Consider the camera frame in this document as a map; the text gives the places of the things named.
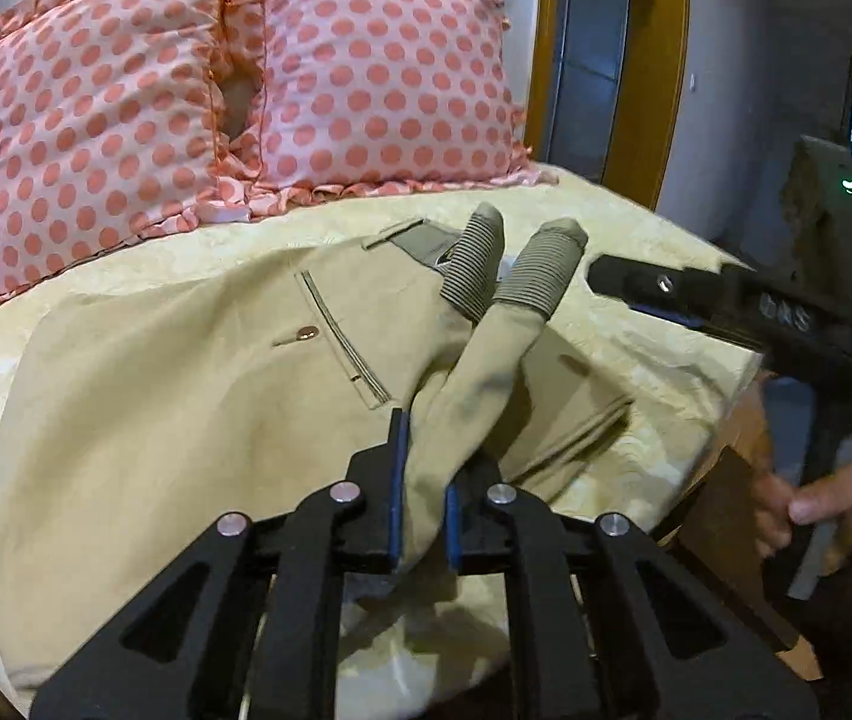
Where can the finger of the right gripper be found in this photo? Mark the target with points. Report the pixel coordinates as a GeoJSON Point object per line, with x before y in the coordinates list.
{"type": "Point", "coordinates": [689, 290]}
{"type": "Point", "coordinates": [680, 318]}

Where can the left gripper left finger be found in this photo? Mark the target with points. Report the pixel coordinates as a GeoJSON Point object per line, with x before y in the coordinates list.
{"type": "Point", "coordinates": [245, 621]}

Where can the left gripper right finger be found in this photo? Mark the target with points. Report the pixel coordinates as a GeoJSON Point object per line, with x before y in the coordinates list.
{"type": "Point", "coordinates": [602, 622]}

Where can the khaki beige pants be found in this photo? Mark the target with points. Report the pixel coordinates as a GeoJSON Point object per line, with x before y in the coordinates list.
{"type": "Point", "coordinates": [134, 421]}

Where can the right human hand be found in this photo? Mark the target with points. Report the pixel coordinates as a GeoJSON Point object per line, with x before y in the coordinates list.
{"type": "Point", "coordinates": [780, 509]}

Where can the wooden framed door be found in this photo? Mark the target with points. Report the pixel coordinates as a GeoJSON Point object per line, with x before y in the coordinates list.
{"type": "Point", "coordinates": [601, 82]}

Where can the right pink polka-dot pillow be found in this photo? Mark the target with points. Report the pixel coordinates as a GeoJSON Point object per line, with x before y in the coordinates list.
{"type": "Point", "coordinates": [356, 98]}

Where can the pink polka-dot pillow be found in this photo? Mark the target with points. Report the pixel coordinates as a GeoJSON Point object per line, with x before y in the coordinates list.
{"type": "Point", "coordinates": [356, 98]}
{"type": "Point", "coordinates": [111, 130]}

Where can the left pink polka-dot pillow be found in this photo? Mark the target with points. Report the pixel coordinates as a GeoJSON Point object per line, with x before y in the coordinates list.
{"type": "Point", "coordinates": [111, 130]}

